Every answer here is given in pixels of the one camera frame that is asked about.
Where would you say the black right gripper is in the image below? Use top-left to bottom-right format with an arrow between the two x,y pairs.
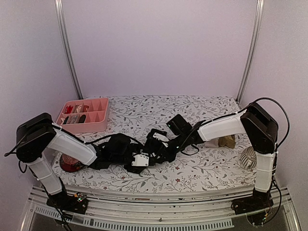
154,133 -> 188,163

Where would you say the black white-striped underwear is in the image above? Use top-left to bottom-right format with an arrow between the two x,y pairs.
143,138 -> 178,166

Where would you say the tan beige underwear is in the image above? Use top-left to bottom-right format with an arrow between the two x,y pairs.
205,135 -> 236,149

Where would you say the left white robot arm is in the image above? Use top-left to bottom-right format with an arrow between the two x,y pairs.
16,113 -> 149,209

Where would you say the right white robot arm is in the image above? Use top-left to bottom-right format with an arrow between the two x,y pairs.
154,103 -> 279,210

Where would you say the floral patterned table cloth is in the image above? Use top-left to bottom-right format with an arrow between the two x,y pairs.
52,95 -> 256,193

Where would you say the pink divided organizer box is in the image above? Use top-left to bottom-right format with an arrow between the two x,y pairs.
55,98 -> 109,134

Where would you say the black rolled cloth in box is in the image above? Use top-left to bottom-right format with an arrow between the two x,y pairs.
78,115 -> 86,123

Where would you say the red patterned bowl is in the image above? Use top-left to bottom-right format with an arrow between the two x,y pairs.
59,154 -> 85,173

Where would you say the red rolled cloth in box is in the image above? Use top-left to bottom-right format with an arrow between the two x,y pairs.
64,105 -> 74,114

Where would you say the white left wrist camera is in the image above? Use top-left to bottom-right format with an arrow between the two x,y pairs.
131,154 -> 150,167

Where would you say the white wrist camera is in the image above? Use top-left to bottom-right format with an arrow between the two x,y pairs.
131,154 -> 150,167
146,128 -> 169,142

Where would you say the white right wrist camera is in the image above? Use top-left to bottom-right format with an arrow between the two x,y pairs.
146,128 -> 169,142

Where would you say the aluminium front rail frame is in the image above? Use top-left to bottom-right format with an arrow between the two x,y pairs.
20,186 -> 301,231

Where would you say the striped metal wire cup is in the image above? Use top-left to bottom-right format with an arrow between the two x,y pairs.
240,146 -> 257,170

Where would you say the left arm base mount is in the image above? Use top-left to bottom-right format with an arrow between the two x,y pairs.
46,188 -> 89,215

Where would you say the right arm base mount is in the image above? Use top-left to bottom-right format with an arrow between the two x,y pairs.
231,188 -> 273,215

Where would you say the right aluminium corner post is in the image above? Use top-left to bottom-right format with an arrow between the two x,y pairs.
236,0 -> 264,103

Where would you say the aluminium corner post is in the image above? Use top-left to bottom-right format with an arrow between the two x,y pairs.
54,0 -> 83,100
236,0 -> 264,103

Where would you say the left aluminium corner post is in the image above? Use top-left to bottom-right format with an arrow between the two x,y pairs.
54,0 -> 83,100

